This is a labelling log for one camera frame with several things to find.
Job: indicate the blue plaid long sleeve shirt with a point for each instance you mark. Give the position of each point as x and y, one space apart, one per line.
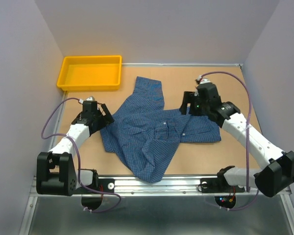
145 137

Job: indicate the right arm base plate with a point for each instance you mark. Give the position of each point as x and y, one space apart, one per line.
210 186

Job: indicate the aluminium mounting rail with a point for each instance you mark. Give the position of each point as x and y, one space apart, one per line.
178 185

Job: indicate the yellow plastic bin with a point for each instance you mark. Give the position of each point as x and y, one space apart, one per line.
90 73

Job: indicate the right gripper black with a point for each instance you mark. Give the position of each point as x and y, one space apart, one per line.
187 98

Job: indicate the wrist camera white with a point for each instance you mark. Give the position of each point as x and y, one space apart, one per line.
201 80
91 98

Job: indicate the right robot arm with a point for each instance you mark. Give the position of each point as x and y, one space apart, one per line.
276 167

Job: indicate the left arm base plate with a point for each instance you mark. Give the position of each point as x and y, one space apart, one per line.
103 185

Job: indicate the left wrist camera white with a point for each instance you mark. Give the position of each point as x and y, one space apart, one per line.
91 98

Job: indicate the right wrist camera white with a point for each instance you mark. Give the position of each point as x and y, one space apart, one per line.
201 80

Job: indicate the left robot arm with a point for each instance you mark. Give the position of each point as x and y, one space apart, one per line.
55 171

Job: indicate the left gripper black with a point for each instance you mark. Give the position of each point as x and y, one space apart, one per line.
108 119

